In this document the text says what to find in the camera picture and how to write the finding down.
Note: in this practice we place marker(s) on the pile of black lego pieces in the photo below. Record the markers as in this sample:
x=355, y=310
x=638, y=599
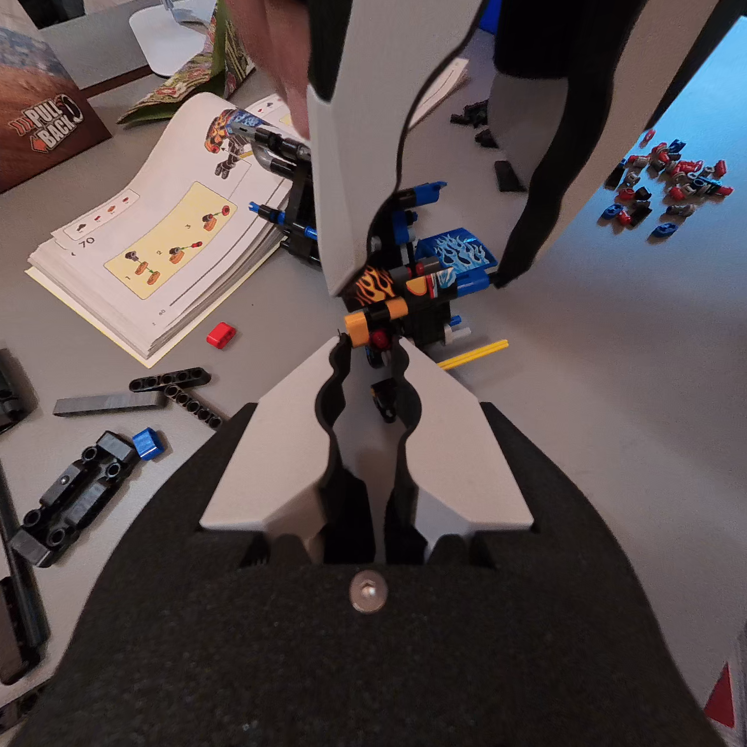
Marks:
x=20, y=613

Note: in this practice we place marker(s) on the small black lego connector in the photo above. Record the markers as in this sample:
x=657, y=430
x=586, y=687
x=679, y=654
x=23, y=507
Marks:
x=386, y=402

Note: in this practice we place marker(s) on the pile of small coloured lego pieces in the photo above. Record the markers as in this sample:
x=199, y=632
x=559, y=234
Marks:
x=671, y=181

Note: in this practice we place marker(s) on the person's right hand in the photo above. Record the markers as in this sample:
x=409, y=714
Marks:
x=280, y=46

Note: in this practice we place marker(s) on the blue flame lego car body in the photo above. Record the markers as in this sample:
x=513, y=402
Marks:
x=461, y=251

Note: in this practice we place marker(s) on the green printed paper bag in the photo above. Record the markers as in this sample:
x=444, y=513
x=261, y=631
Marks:
x=192, y=81

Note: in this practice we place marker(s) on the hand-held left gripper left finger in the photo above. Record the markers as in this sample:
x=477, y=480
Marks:
x=274, y=461

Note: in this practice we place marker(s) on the black holed lego beam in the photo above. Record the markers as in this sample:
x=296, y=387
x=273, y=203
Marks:
x=175, y=382

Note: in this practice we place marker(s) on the black grey lego chassis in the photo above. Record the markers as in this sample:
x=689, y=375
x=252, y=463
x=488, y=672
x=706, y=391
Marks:
x=297, y=227

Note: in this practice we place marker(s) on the yellow lego axle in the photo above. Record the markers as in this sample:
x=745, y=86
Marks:
x=472, y=355

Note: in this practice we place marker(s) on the black lego slope piece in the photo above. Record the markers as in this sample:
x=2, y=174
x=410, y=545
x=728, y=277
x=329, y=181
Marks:
x=509, y=176

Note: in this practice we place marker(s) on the lego instruction booklet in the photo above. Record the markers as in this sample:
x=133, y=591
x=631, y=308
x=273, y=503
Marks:
x=175, y=233

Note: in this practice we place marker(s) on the red triangle printed sheet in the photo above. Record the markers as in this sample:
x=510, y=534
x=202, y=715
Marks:
x=722, y=700

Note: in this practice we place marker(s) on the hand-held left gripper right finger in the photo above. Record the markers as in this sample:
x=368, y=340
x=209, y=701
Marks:
x=467, y=467

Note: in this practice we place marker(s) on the black lego frame piece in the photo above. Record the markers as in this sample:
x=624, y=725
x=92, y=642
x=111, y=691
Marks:
x=76, y=496
x=14, y=391

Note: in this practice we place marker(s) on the small blue lego piece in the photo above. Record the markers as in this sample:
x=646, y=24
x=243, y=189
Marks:
x=147, y=443

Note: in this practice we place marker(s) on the small black lego piece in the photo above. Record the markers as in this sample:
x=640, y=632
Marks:
x=485, y=138
x=470, y=114

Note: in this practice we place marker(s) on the red lego piece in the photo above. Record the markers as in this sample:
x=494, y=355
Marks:
x=220, y=335

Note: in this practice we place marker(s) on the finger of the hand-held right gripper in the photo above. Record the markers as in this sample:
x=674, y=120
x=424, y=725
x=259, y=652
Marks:
x=362, y=146
x=613, y=146

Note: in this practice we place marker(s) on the white monitor stand base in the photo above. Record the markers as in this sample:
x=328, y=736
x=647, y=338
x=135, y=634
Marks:
x=169, y=41

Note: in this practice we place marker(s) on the dark grey long lego beam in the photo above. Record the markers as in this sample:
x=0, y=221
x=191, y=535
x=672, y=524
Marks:
x=111, y=404

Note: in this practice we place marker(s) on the brown lego box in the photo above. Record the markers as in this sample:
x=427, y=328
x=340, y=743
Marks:
x=41, y=105

